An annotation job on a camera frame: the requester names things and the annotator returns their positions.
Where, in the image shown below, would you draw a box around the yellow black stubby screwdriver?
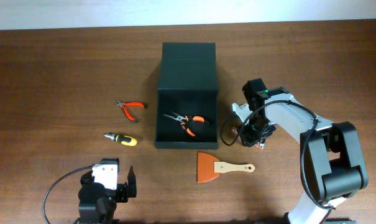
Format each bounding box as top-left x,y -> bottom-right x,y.
103,133 -> 137,146

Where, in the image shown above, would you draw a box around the orange scraper wooden handle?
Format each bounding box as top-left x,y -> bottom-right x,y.
196,152 -> 255,184

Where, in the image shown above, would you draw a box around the red handled cutting pliers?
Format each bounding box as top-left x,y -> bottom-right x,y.
116,101 -> 147,123

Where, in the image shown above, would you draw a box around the orange black needle-nose pliers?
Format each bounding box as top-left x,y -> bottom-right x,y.
163,112 -> 211,138

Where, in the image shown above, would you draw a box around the black cardboard box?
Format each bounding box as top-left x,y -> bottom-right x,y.
154,42 -> 219,149

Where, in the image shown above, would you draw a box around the orange socket bit rail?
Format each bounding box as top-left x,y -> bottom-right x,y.
231,127 -> 265,150

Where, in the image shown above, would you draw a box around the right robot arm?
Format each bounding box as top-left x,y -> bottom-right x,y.
234,78 -> 369,223

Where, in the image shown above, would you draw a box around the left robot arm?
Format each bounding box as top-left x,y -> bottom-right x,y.
78,158 -> 137,224

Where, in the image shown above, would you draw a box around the left black cable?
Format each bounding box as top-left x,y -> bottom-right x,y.
42,165 -> 94,224

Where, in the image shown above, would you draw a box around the black cable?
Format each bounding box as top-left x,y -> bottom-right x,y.
42,165 -> 94,224
219,99 -> 335,211

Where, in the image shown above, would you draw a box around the right black cable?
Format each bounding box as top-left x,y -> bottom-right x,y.
219,99 -> 335,211

